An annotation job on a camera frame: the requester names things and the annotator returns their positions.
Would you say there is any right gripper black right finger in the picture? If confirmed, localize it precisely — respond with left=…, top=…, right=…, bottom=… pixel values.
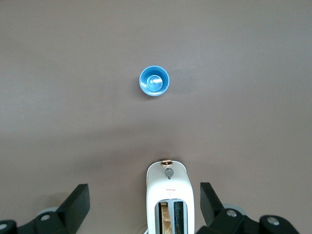
left=197, top=182, right=300, bottom=234

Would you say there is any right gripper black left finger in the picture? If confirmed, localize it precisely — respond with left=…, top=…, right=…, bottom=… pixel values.
left=17, top=183, right=91, bottom=234

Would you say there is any blue plastic cup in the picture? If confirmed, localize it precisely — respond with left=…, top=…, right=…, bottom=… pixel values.
left=138, top=65, right=171, bottom=98

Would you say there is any brown toast slice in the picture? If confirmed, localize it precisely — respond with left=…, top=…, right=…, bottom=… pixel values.
left=162, top=201, right=173, bottom=234

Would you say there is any white two-slot toaster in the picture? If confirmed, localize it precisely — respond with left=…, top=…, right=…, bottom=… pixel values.
left=145, top=158, right=195, bottom=234

